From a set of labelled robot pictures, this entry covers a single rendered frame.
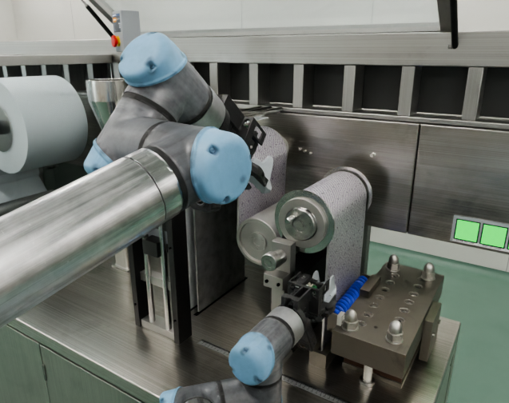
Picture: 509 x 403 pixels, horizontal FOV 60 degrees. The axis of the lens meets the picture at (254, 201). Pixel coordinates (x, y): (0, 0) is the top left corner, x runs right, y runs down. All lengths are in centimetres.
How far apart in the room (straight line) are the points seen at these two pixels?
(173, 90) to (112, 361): 78
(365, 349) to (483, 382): 174
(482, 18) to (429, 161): 239
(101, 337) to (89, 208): 91
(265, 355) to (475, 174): 69
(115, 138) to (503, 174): 91
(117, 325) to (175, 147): 92
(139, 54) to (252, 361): 50
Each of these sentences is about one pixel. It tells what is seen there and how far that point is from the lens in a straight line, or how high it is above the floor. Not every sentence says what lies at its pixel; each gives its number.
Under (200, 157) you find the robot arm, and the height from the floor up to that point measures 152.
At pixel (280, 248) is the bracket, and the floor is 119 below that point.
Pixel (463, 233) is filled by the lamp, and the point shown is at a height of 118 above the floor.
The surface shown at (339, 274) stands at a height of 110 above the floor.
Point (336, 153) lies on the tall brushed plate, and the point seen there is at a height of 134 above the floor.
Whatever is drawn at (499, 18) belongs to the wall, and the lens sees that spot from 350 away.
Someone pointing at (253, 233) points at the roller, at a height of 120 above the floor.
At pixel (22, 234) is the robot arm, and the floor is 148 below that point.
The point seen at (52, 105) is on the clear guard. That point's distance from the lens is 165.
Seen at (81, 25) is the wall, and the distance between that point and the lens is 575.
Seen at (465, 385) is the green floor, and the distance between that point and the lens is 266.
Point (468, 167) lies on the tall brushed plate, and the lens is 119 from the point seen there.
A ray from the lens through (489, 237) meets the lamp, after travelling 123.
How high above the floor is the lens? 161
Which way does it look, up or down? 19 degrees down
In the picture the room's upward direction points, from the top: straight up
